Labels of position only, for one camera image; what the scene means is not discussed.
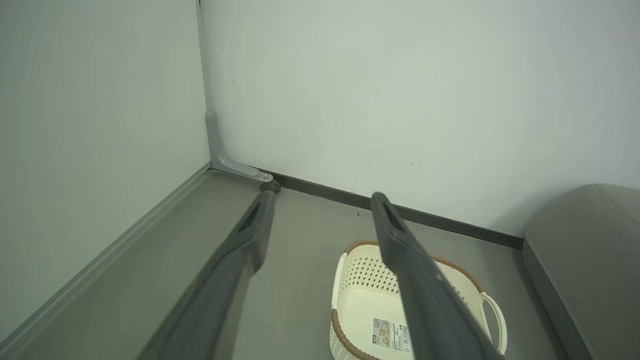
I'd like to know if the grey metal floor bracket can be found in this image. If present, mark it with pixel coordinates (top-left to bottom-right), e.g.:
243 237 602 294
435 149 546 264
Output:
205 110 274 183

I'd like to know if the printed basket label sticker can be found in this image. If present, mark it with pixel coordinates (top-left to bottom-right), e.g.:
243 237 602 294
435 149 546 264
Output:
371 317 411 353

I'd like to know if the white perforated laundry basket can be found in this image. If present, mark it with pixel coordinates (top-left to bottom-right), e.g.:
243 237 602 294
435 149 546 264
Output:
329 240 508 360

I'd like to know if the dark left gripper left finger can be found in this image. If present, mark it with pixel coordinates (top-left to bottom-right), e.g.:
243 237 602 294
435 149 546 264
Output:
137 190 277 360

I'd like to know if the grey fabric sofa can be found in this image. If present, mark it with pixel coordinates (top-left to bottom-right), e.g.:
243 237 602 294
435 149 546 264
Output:
522 183 640 360

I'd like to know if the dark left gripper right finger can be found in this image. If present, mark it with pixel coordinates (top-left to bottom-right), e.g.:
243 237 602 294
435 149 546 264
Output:
370 192 506 360

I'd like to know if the black baseboard strip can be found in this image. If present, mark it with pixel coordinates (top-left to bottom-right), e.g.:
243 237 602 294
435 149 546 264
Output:
250 167 525 250

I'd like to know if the grey wall skirting trim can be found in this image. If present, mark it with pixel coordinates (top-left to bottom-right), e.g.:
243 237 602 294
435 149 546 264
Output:
0 161 213 358

